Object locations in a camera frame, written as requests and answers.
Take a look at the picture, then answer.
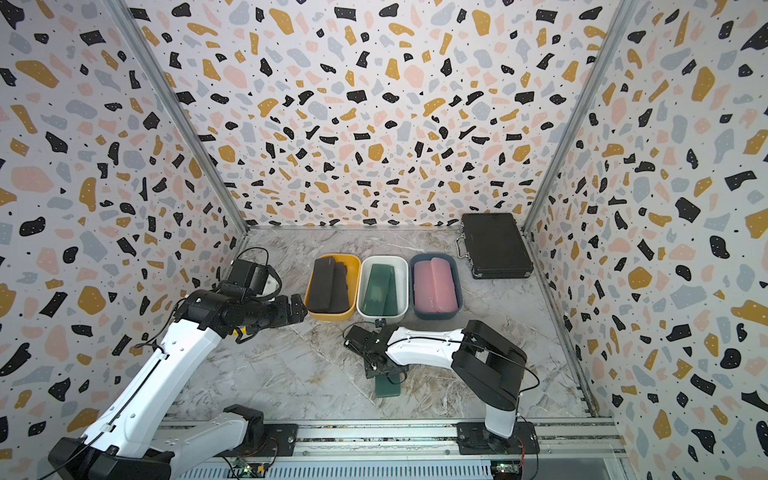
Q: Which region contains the light green pencil case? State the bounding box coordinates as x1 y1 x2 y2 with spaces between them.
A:
361 264 398 317

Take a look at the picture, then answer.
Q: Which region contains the pink pencil case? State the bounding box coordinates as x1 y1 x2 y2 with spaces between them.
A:
413 257 459 314

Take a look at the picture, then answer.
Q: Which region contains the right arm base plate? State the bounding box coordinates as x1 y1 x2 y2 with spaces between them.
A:
456 421 540 455

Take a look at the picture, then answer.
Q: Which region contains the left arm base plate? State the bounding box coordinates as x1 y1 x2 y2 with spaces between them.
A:
236 423 298 458

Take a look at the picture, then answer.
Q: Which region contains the aluminium rail frame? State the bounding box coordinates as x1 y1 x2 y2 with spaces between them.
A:
153 418 635 479

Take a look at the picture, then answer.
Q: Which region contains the dark teal storage box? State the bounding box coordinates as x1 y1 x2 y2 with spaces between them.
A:
409 252 463 321

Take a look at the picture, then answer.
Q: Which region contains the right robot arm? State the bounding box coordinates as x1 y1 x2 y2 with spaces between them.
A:
344 320 533 453

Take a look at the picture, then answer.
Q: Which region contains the dark grey pencil case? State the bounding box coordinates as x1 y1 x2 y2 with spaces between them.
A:
306 257 350 314

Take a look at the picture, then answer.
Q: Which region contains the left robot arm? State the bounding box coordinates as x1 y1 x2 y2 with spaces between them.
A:
48 258 308 479

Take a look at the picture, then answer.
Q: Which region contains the white storage box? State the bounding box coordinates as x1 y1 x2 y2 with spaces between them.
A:
356 255 410 324

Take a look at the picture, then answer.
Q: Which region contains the black briefcase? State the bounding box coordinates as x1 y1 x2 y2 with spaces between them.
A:
456 213 534 280

